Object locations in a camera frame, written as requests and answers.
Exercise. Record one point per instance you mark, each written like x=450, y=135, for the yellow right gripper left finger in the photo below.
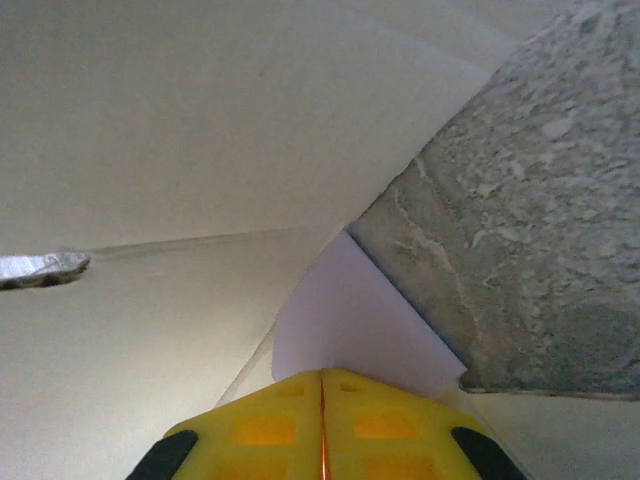
x=250, y=435

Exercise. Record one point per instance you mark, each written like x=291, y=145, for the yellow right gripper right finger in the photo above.
x=400, y=435

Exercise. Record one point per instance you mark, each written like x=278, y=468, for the white and lavender paper box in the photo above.
x=200, y=150

